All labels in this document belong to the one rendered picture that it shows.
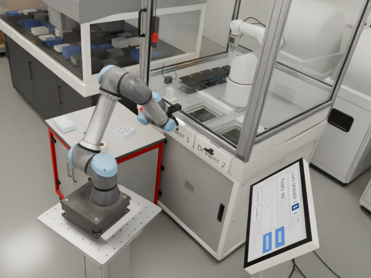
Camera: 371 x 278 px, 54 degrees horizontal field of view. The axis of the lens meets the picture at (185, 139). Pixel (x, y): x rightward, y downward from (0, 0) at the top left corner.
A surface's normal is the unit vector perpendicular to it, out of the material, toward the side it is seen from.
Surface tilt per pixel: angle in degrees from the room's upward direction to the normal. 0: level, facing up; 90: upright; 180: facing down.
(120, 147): 0
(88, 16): 90
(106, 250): 0
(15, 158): 0
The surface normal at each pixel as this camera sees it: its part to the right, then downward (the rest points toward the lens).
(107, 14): 0.67, 0.47
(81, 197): 0.11, -0.82
